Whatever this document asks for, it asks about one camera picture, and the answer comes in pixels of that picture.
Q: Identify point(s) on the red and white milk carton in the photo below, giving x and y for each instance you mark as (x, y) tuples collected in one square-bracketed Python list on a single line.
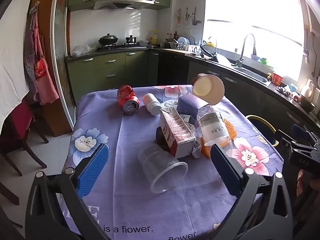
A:
[(175, 132)]

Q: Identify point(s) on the white jug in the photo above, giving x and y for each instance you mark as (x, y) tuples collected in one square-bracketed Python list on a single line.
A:
[(307, 88)]

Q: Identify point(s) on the person's right hand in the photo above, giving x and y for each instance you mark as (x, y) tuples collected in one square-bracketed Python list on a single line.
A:
[(301, 182)]

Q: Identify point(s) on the red soda can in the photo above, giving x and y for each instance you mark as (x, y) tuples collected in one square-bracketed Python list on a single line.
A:
[(126, 97)]

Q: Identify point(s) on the steel sink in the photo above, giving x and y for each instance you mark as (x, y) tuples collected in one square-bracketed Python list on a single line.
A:
[(251, 74)]

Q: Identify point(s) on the white pill bottle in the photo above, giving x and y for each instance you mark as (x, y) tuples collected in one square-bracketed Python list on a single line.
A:
[(151, 103)]

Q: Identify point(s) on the white crumpled wrapper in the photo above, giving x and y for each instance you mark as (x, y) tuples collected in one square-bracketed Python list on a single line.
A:
[(197, 150)]

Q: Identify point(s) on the dark base cabinets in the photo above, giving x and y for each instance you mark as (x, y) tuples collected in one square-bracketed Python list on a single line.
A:
[(172, 67)]

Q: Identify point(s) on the clear plastic cup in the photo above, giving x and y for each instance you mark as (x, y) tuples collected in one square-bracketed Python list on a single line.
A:
[(160, 166)]

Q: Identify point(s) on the red checked apron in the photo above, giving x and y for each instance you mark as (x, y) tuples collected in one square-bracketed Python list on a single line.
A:
[(43, 77)]

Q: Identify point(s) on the dish rack with dishes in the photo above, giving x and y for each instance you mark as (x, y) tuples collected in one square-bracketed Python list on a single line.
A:
[(186, 43)]

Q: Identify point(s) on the purple cardboard box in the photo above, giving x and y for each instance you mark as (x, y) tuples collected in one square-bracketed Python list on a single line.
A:
[(190, 105)]

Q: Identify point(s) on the white cloth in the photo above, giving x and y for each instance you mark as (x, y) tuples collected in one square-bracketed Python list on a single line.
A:
[(12, 90)]

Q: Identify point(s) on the condiment bottles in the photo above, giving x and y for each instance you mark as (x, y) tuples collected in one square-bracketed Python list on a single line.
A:
[(172, 37)]

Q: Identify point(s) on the brown paper bowl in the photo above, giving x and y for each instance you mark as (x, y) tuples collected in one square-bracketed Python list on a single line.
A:
[(208, 88)]

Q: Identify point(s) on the small black pot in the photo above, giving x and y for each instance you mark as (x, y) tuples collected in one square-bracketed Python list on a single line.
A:
[(131, 40)]

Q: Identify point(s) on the green base cabinets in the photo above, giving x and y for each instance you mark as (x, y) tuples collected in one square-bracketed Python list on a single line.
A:
[(107, 70)]

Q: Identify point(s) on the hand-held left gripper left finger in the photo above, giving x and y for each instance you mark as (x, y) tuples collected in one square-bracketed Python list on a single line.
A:
[(93, 171)]

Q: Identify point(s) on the white sliding door frame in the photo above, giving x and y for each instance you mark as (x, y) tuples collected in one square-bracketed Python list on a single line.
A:
[(56, 55)]

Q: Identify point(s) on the plastic bag on counter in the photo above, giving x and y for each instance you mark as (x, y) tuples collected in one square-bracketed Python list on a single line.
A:
[(80, 50)]

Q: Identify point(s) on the dark cloth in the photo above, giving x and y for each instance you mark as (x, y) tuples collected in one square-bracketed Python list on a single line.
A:
[(283, 91)]

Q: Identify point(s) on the dark bowl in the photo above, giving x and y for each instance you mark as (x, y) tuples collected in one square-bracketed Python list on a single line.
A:
[(307, 103)]

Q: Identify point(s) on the white printed paper packet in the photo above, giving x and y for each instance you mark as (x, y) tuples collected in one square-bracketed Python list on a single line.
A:
[(187, 118)]

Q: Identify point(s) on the green cup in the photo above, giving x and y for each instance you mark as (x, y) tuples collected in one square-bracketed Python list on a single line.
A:
[(263, 61)]

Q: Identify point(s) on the gas stove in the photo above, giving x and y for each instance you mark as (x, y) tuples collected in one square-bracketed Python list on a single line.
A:
[(120, 47)]

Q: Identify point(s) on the orange spiky brush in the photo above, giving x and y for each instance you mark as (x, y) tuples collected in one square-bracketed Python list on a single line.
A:
[(230, 131)]

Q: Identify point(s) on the purple floral tablecloth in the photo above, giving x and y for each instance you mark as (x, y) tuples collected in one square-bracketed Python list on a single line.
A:
[(130, 205)]

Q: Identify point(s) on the red chair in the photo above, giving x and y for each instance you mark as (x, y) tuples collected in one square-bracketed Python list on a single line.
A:
[(17, 120)]

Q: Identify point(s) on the hanging kitchen utensils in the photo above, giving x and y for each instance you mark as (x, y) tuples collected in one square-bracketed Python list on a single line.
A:
[(187, 16)]

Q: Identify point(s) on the black countertop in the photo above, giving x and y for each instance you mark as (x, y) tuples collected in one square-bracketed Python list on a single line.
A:
[(225, 63)]

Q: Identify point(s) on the kitchen window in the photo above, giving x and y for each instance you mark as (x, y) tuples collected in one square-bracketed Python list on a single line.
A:
[(250, 7)]

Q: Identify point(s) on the clear bottle with white label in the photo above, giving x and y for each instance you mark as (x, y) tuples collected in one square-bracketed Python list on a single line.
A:
[(213, 127)]

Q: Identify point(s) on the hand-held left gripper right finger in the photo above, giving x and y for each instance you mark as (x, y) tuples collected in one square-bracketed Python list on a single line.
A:
[(225, 171)]

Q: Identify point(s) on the yellow bottle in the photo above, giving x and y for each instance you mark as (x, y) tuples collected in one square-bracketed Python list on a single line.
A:
[(153, 38)]

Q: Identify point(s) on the clear plastic bag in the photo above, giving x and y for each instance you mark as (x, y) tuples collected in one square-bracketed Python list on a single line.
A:
[(170, 103)]

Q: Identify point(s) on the purple checked apron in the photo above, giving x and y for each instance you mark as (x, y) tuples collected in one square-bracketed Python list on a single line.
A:
[(29, 55)]

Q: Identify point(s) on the steel kitchen faucet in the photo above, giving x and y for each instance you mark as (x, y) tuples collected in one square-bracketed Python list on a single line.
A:
[(243, 50)]

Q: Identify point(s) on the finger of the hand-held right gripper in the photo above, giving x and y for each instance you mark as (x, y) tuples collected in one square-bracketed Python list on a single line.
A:
[(283, 137), (300, 132)]

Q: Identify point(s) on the red container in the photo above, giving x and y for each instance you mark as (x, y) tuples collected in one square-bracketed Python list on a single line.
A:
[(277, 77)]

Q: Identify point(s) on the black wok with lid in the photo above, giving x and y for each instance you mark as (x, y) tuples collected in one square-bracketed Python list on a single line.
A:
[(108, 40)]

